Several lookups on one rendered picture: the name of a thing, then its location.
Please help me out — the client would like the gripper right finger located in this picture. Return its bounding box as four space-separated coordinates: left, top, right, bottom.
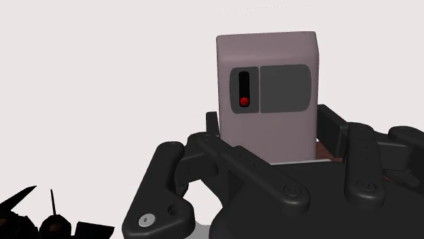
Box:
317 104 424 212

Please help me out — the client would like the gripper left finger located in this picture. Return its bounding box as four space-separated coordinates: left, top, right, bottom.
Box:
121 111 311 239

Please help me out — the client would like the mauve grey toaster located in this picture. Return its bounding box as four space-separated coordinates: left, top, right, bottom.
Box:
215 31 320 165

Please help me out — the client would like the black spiky object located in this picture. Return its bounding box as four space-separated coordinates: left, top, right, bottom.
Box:
0 185 116 239

